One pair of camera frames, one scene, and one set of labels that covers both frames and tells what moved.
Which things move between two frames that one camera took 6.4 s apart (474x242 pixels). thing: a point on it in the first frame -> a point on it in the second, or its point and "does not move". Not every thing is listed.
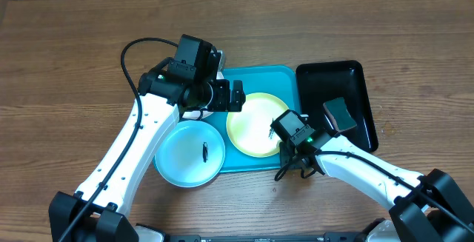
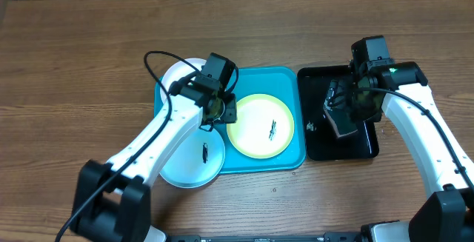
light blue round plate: [189, 154] does not move
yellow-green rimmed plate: [249, 129] does not move
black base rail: [336, 237] does not move
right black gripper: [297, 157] -> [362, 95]
